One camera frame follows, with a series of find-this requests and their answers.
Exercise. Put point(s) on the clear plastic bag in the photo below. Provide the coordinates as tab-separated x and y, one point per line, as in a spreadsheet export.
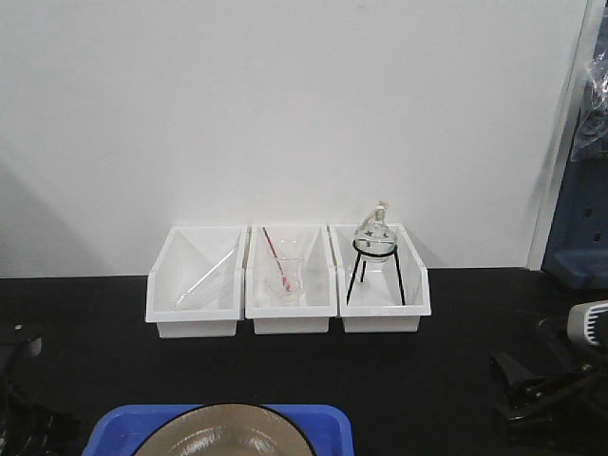
590	139

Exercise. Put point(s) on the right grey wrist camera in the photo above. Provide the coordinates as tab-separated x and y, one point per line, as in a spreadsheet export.
587	324

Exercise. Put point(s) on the left white plastic bin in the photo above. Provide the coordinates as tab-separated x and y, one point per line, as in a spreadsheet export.
187	253

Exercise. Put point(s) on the blue metal rack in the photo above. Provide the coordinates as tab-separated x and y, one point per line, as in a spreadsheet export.
576	251

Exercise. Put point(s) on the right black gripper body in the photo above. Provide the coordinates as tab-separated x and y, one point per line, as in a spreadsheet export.
586	406

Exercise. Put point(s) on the clear glass rod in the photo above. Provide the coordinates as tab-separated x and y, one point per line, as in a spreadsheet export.
209	289

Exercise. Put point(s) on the glass alcohol lamp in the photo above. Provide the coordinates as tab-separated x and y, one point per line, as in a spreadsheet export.
373	238

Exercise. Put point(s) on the blue plastic tray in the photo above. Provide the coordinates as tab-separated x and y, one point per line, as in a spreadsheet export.
122	430

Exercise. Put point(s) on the black wire tripod stand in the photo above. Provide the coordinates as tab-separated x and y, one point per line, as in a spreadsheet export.
363	256

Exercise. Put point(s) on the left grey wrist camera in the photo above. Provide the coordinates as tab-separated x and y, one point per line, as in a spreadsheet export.
25	338

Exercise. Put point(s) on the white plastic bin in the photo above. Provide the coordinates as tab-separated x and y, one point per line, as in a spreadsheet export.
312	310
375	305
187	253

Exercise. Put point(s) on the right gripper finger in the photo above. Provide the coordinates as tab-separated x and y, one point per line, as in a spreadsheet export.
519	407
514	378

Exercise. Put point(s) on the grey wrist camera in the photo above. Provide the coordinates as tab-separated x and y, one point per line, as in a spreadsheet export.
587	324
25	338

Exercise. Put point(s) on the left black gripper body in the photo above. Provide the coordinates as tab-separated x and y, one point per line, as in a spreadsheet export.
29	429

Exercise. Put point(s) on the clear glass beaker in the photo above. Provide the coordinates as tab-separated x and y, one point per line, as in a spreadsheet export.
293	270

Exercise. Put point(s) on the beige plate with black rim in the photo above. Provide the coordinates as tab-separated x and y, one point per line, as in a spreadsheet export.
228	429

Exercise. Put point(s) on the middle white plastic bin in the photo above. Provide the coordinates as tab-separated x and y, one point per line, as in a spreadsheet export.
312	310

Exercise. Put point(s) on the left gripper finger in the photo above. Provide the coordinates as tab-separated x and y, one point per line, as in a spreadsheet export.
13	353

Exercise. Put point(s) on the right white plastic bin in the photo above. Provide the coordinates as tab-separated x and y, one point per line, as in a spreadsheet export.
375	305

